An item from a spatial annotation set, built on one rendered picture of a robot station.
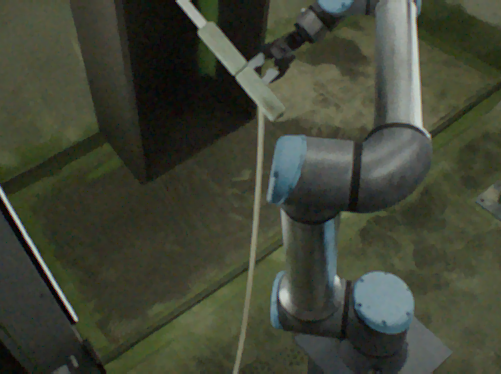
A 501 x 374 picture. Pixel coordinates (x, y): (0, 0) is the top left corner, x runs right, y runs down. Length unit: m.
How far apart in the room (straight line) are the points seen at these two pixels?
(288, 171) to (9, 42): 2.27
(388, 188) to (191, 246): 1.75
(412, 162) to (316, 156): 0.15
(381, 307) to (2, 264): 0.91
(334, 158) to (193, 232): 1.77
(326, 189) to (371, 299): 0.57
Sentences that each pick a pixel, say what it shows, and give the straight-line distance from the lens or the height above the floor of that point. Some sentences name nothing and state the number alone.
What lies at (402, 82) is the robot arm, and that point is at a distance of 1.03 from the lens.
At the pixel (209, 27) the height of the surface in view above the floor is 1.34.
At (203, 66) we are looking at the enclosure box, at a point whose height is 0.59.
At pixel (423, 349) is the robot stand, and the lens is 1.64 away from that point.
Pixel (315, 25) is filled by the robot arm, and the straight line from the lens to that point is 1.42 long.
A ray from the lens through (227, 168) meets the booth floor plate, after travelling 2.81.
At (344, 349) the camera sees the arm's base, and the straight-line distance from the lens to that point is 1.56.
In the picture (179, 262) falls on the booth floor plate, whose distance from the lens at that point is 2.49.
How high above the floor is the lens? 2.10
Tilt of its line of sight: 43 degrees down
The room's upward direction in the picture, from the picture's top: 9 degrees counter-clockwise
